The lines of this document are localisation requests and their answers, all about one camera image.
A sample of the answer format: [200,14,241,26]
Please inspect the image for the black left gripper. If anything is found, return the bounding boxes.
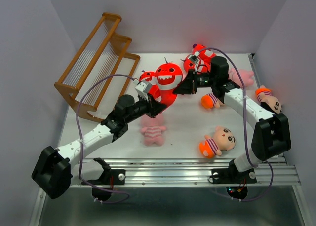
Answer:
[125,92,166,123]

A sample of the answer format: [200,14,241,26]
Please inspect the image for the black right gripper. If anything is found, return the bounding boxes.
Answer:
[172,69,216,95]

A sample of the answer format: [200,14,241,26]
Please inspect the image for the red shark plush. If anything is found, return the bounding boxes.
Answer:
[182,54,211,74]
[149,60,183,108]
[139,70,156,85]
[192,43,217,65]

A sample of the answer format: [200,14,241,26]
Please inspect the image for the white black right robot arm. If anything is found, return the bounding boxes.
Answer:
[173,56,291,186]

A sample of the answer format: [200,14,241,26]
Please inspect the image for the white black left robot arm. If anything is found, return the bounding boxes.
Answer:
[31,94,167,199]

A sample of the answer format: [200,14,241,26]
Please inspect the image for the wooden tiered shelf rack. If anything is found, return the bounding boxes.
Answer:
[54,12,140,122]

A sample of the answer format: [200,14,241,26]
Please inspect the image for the pink striped pig plush front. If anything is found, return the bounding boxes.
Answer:
[140,114,166,146]

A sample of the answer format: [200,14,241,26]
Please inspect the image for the pink striped pig plush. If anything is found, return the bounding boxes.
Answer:
[140,114,166,146]
[229,68,254,87]

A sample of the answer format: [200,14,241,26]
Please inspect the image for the boy doll orange pants middle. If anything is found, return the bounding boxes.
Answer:
[201,93,225,109]

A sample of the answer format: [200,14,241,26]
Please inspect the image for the boy doll orange pants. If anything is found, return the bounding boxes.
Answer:
[201,93,225,109]
[255,85,282,114]
[199,126,236,158]

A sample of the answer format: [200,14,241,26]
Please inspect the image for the pink striped pig plush right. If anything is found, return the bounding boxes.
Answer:
[229,68,254,87]

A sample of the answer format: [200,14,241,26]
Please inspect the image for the boy doll orange pants front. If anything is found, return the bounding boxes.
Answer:
[199,126,236,158]

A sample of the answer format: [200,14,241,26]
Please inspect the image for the boy doll orange pants right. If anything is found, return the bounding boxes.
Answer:
[255,85,282,114]

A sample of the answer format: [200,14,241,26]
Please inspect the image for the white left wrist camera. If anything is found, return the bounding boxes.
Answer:
[134,80,152,101]

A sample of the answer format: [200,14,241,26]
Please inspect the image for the aluminium front mounting rail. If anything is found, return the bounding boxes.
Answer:
[39,157,302,188]

